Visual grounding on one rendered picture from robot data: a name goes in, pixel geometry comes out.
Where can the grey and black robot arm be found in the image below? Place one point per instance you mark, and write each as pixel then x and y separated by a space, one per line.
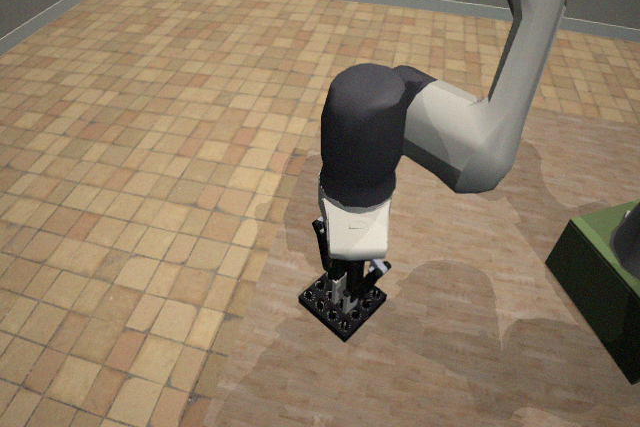
pixel 369 121

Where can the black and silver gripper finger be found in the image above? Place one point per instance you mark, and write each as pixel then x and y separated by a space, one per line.
pixel 356 286
pixel 335 266

